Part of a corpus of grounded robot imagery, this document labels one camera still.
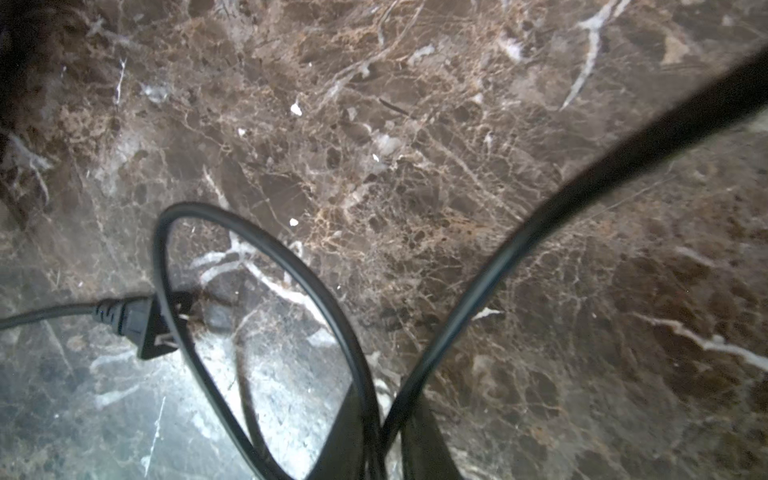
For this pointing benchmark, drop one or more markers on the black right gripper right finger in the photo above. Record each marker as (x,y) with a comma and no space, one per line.
(425,454)

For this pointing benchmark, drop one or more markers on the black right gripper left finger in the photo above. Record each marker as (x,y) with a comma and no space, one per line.
(342,456)

